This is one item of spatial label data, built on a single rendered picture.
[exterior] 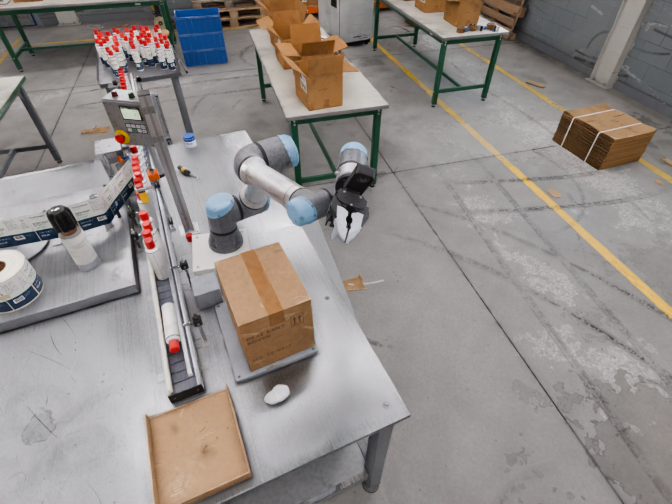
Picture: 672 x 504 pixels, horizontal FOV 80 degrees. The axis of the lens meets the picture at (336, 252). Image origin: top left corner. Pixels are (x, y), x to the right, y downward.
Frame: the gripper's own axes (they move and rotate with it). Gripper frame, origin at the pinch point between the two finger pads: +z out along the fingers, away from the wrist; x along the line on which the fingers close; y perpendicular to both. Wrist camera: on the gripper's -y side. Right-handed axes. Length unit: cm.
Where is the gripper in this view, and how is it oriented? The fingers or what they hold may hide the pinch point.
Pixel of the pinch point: (346, 234)
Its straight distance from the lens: 83.9
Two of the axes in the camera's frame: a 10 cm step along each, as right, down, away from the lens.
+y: -3.4, 6.3, 6.9
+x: -9.3, -3.0, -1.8
